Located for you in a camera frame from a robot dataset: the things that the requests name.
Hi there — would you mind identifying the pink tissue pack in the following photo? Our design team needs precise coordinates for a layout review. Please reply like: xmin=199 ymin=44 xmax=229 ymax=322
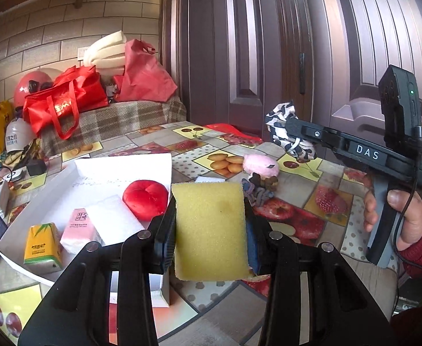
xmin=60 ymin=208 xmax=101 ymax=255

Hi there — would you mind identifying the white foam block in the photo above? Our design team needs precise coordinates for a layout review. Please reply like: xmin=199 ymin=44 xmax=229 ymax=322
xmin=85 ymin=195 xmax=145 ymax=245

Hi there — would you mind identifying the yellow tissue pack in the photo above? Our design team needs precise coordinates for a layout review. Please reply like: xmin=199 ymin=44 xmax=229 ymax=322
xmin=23 ymin=223 xmax=62 ymax=275

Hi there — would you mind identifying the black white patterned cloth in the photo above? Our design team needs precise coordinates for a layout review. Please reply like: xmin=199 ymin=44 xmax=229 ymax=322
xmin=265 ymin=101 xmax=317 ymax=163

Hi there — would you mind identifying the red plush cushion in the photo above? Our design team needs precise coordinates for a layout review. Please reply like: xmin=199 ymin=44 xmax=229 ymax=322
xmin=123 ymin=180 xmax=169 ymax=222

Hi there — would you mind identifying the dark braided rope toy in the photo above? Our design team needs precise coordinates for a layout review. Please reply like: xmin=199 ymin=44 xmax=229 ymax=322
xmin=242 ymin=178 xmax=275 ymax=207

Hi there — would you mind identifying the yellow sponge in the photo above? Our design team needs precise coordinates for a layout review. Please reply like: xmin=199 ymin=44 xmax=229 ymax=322
xmin=172 ymin=182 xmax=250 ymax=281

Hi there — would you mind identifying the person right hand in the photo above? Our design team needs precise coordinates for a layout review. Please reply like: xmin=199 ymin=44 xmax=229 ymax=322
xmin=363 ymin=187 xmax=422 ymax=253

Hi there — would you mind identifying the fruit pattern tablecloth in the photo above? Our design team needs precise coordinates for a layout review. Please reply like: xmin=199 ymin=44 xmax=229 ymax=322
xmin=0 ymin=121 xmax=397 ymax=345

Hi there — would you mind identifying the white cardboard tray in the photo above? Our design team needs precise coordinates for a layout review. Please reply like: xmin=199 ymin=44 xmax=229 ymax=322
xmin=0 ymin=153 xmax=172 ymax=286

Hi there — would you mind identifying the pink fluffy plush ball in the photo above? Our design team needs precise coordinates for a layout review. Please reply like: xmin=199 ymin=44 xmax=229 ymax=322
xmin=242 ymin=154 xmax=279 ymax=178

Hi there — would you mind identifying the white box stack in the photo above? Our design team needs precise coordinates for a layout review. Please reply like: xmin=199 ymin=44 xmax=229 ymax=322
xmin=0 ymin=180 xmax=11 ymax=218

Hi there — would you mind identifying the black power adapter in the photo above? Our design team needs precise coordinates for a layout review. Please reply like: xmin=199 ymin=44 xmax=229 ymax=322
xmin=25 ymin=159 xmax=47 ymax=176

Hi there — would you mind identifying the plaid cloth covered bench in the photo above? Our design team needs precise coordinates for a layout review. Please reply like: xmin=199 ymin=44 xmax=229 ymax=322
xmin=40 ymin=96 xmax=187 ymax=157

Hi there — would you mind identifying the red flat plastic bag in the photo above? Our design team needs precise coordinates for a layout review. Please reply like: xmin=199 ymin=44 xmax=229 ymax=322
xmin=206 ymin=123 xmax=263 ymax=143

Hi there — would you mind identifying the white hard hat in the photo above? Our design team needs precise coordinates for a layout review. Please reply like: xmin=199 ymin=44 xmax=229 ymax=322
xmin=5 ymin=118 xmax=36 ymax=153

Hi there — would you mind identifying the brown metal door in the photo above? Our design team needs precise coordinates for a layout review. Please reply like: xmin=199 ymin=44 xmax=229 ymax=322
xmin=160 ymin=0 xmax=422 ymax=143

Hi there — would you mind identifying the red tote bag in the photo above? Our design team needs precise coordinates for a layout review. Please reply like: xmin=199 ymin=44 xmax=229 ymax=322
xmin=22 ymin=66 xmax=109 ymax=140

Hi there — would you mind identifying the red paper bag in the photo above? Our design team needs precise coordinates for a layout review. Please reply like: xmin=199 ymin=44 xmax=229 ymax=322
xmin=113 ymin=39 xmax=177 ymax=102

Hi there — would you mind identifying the red helmet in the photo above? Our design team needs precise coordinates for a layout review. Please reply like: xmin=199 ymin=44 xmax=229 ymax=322
xmin=13 ymin=70 xmax=53 ymax=108

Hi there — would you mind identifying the cream foam stack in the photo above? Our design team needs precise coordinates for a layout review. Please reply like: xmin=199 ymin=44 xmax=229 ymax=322
xmin=83 ymin=31 xmax=127 ymax=78

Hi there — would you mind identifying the black cable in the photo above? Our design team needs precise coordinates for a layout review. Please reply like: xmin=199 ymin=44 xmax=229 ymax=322
xmin=393 ymin=125 xmax=422 ymax=274

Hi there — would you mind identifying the black door handle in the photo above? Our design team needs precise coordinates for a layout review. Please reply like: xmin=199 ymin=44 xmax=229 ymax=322
xmin=299 ymin=52 xmax=306 ymax=95

